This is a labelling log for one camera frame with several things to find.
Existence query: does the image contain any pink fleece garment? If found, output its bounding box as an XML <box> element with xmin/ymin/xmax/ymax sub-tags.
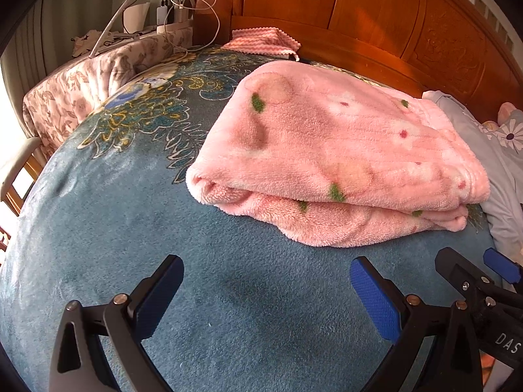
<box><xmin>186</xmin><ymin>61</ymin><xmax>489</xmax><ymax>248</ymax></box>

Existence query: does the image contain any light blue daisy duvet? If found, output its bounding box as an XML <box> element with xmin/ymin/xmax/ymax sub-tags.
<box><xmin>423</xmin><ymin>91</ymin><xmax>522</xmax><ymax>264</ymax></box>

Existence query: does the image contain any blue floral plush blanket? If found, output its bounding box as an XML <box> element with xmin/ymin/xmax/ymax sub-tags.
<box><xmin>1</xmin><ymin>49</ymin><xmax>493</xmax><ymax>391</ymax></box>

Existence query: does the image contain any wooden stool with cushion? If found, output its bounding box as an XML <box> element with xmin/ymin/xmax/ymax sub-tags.
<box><xmin>1</xmin><ymin>137</ymin><xmax>44</xmax><ymax>216</ymax></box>

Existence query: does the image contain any wooden headboard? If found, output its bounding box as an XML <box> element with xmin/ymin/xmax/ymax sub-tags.
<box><xmin>193</xmin><ymin>0</ymin><xmax>522</xmax><ymax>121</ymax></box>

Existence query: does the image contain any floral quilt on side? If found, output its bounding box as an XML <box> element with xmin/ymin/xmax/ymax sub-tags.
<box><xmin>22</xmin><ymin>26</ymin><xmax>193</xmax><ymax>159</ymax></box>

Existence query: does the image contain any pink striped cloth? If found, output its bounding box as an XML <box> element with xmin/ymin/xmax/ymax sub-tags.
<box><xmin>222</xmin><ymin>26</ymin><xmax>301</xmax><ymax>61</ymax></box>

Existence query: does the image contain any white stick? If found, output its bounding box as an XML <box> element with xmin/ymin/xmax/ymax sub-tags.
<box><xmin>89</xmin><ymin>0</ymin><xmax>130</xmax><ymax>58</ymax></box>

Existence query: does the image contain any white charger box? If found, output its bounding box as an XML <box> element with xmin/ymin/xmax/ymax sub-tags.
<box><xmin>122</xmin><ymin>2</ymin><xmax>150</xmax><ymax>34</ymax></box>

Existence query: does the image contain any white charging cable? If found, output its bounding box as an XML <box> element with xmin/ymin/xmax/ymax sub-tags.
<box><xmin>138</xmin><ymin>0</ymin><xmax>222</xmax><ymax>60</ymax></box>

